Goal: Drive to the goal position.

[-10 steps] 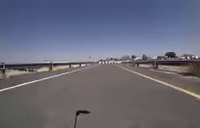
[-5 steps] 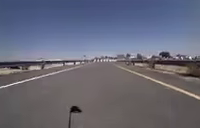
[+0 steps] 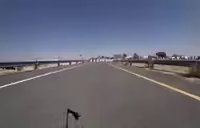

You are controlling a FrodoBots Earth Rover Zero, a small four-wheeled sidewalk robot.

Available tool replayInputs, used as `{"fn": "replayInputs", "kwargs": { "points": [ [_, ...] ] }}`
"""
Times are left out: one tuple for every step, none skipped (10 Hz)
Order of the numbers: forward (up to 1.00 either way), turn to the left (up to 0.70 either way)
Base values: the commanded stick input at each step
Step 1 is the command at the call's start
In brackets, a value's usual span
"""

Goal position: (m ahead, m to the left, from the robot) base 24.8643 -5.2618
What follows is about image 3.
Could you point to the small dark tree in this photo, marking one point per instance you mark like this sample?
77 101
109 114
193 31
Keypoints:
135 56

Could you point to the yellow painted line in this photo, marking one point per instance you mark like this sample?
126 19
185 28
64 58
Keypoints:
161 84

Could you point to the dry bush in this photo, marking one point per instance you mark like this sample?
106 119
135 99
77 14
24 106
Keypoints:
198 72

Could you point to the row of low buildings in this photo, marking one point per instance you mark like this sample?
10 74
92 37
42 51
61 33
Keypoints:
184 57

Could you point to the white painted edge line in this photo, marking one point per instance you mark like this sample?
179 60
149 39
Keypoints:
31 78

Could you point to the dark broad tree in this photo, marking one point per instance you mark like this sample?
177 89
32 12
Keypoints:
161 55

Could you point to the row of white barriers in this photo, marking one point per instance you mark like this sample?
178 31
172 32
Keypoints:
101 60

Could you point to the metal guardrail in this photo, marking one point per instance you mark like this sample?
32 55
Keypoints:
24 63
174 62

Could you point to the pole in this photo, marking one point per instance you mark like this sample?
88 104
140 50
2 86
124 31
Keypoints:
80 56

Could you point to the sandy verge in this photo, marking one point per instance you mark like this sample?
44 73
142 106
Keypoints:
8 71
169 68

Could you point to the grey asphalt road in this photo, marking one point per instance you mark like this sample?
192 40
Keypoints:
98 93

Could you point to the grey building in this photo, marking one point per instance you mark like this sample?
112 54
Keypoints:
117 56

